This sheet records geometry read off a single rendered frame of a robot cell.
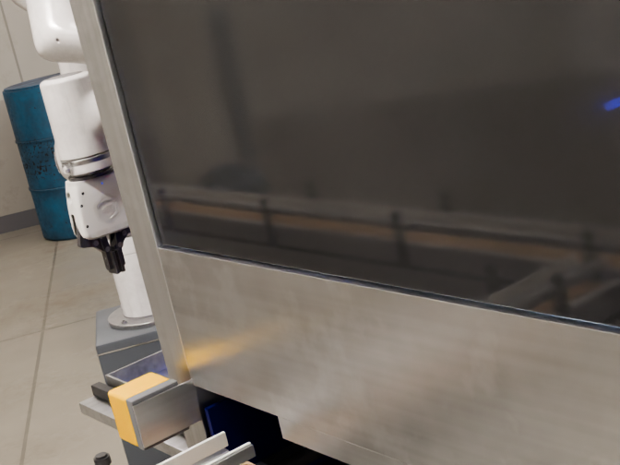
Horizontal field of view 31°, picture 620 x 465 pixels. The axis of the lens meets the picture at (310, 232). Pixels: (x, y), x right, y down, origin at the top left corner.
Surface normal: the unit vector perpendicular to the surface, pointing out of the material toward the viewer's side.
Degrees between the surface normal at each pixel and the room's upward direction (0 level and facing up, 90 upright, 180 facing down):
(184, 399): 90
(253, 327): 90
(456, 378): 90
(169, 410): 90
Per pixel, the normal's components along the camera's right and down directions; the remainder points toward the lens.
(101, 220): 0.57, 0.10
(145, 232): -0.77, 0.32
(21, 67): 0.18, 0.22
